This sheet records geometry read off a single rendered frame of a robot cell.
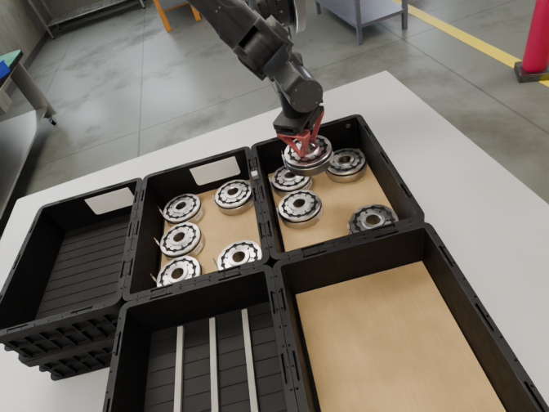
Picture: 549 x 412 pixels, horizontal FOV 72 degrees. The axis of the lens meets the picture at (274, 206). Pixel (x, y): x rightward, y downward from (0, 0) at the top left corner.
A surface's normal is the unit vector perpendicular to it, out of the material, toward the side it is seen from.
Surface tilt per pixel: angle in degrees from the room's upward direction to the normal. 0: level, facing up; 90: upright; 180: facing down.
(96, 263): 0
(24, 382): 0
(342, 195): 0
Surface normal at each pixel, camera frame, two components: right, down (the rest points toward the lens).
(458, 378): -0.23, -0.69
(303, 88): 0.27, 0.66
